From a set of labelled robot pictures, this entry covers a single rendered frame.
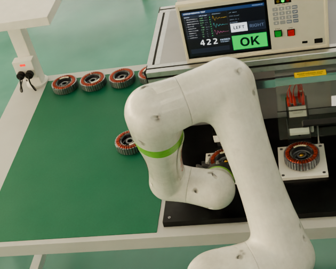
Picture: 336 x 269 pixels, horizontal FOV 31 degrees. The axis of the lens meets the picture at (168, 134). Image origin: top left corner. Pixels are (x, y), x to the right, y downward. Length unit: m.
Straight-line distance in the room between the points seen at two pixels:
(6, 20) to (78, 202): 0.72
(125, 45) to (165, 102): 3.23
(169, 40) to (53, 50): 2.65
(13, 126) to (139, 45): 1.98
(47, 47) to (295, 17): 3.12
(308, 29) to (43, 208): 1.05
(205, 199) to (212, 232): 0.26
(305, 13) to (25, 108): 1.32
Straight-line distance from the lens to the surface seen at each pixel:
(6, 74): 4.56
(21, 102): 2.71
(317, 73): 1.88
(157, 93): 1.23
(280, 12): 1.83
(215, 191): 1.61
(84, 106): 2.53
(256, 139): 1.28
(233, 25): 1.85
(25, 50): 2.69
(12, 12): 2.38
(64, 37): 4.79
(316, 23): 1.86
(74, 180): 2.18
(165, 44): 2.05
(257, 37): 1.87
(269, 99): 2.15
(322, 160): 2.00
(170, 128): 1.24
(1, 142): 2.52
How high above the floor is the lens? 2.12
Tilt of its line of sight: 38 degrees down
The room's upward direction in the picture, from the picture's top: 14 degrees counter-clockwise
